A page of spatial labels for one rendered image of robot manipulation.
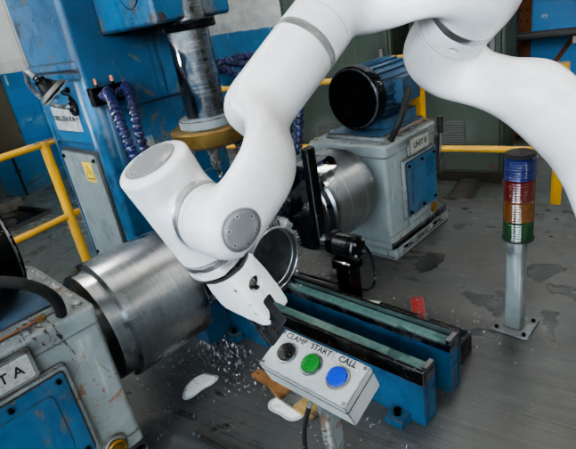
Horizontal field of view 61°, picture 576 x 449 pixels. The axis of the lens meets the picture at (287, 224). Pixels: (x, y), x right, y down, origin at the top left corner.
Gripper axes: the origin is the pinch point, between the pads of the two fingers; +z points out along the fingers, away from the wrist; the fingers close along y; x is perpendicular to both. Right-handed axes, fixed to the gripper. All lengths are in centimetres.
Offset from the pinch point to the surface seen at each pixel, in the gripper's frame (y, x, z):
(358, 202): 28, -53, 29
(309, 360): -4.7, -0.2, 5.8
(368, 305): 9.7, -26.2, 31.7
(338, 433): -6.1, 3.3, 21.3
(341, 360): -8.8, -2.5, 6.5
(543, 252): -7, -78, 65
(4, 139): 579, -107, 85
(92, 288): 36.1, 8.8, -5.1
